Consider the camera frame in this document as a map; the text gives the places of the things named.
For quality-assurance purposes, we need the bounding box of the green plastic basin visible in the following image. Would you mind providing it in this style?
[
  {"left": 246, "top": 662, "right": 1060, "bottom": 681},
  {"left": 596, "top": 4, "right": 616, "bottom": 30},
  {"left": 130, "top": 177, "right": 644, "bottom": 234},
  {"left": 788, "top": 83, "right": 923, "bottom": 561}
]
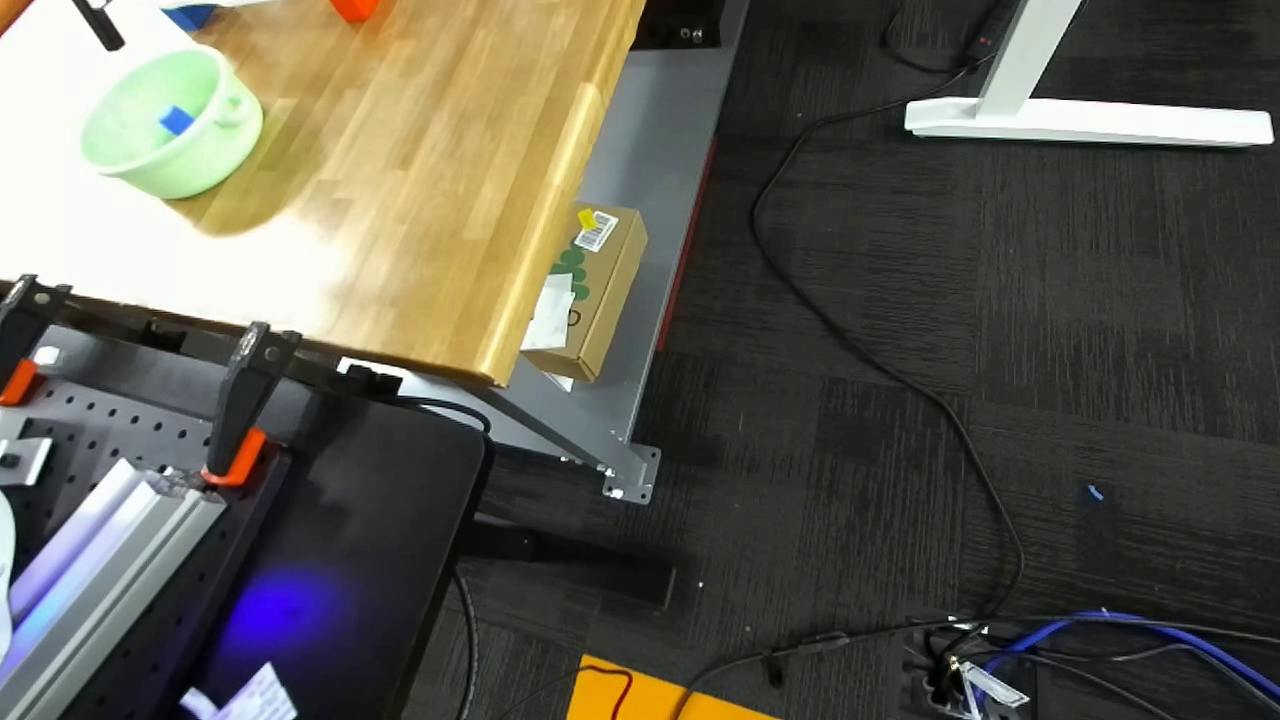
[{"left": 75, "top": 47, "right": 267, "bottom": 209}]

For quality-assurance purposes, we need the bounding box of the black flat panel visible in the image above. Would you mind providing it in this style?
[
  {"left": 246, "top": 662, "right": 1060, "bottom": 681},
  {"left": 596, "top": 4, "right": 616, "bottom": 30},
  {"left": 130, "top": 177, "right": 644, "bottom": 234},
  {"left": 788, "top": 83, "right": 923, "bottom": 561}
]
[{"left": 156, "top": 393, "right": 493, "bottom": 720}]

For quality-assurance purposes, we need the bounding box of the small brown cardboard box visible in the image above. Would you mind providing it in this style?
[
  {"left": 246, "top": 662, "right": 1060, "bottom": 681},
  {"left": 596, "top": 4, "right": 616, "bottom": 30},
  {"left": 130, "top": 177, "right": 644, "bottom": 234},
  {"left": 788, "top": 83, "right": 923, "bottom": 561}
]
[{"left": 514, "top": 199, "right": 651, "bottom": 384}]

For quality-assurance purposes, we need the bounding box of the blue block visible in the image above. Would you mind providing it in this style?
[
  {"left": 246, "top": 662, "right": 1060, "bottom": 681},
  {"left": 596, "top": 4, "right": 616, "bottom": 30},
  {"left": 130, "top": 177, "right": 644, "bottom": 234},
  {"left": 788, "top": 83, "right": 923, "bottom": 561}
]
[{"left": 160, "top": 0, "right": 222, "bottom": 34}]

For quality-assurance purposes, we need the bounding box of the white stand base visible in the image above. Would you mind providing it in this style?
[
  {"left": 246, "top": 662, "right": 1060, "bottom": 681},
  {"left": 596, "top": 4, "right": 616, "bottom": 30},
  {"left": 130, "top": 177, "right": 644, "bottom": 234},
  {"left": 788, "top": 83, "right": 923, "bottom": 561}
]
[{"left": 898, "top": 0, "right": 1280, "bottom": 151}]

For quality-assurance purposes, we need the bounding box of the white paper scrap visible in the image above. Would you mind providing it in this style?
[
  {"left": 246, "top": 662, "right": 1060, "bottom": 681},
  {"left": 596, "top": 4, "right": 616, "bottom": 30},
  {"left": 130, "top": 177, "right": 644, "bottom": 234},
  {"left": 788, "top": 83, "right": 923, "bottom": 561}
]
[{"left": 175, "top": 660, "right": 305, "bottom": 720}]

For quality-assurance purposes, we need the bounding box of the blue cable bundle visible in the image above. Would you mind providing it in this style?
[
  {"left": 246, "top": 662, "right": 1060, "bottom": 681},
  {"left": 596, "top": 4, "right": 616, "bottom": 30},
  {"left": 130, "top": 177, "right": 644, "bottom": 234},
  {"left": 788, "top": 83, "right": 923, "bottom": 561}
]
[{"left": 975, "top": 602, "right": 1280, "bottom": 710}]

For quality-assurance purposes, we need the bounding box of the black perforated breadboard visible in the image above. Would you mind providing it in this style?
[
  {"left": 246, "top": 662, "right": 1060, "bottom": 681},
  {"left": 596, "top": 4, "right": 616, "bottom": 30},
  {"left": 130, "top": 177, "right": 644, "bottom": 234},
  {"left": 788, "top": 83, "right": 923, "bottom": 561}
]
[{"left": 0, "top": 374, "right": 222, "bottom": 536}]

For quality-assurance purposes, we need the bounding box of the aluminium extrusion bar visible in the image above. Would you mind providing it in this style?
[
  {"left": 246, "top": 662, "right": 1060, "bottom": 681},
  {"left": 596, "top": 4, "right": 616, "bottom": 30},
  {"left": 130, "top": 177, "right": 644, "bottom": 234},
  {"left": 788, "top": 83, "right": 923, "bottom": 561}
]
[{"left": 0, "top": 454, "right": 233, "bottom": 720}]

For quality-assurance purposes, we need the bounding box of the white rounded cover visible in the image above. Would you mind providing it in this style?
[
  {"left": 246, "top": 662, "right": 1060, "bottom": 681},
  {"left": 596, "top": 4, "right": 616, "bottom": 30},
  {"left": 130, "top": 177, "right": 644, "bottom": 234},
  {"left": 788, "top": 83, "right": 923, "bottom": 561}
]
[{"left": 0, "top": 493, "right": 21, "bottom": 631}]

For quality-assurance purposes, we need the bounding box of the silver angle bracket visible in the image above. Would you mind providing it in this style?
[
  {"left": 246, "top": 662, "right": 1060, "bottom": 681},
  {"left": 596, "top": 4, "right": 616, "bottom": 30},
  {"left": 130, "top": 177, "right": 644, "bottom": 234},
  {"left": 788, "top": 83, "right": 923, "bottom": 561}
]
[{"left": 0, "top": 408, "right": 57, "bottom": 493}]

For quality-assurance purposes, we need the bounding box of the grey metal table frame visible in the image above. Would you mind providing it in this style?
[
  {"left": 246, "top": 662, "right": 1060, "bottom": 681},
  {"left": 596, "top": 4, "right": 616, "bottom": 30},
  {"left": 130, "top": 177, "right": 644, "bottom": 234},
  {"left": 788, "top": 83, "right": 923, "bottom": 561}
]
[{"left": 334, "top": 0, "right": 750, "bottom": 508}]

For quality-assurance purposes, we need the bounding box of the long black floor cable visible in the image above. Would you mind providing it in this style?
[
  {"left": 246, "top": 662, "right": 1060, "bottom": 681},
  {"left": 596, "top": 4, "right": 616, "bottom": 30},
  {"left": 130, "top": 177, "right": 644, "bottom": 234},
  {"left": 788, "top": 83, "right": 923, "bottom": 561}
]
[{"left": 662, "top": 97, "right": 1033, "bottom": 720}]

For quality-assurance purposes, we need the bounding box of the black clamp orange handle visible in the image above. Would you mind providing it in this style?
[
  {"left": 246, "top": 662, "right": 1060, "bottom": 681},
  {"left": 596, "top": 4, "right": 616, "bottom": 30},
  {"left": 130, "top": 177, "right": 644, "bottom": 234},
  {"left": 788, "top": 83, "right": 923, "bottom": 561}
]
[
  {"left": 0, "top": 273, "right": 71, "bottom": 413},
  {"left": 194, "top": 318, "right": 307, "bottom": 497}
]

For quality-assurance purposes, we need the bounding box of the black power strip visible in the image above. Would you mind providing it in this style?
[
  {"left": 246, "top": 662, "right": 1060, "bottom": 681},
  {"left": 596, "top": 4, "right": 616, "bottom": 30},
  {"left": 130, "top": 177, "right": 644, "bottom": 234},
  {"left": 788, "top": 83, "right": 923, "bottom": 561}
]
[{"left": 911, "top": 614, "right": 1037, "bottom": 716}]

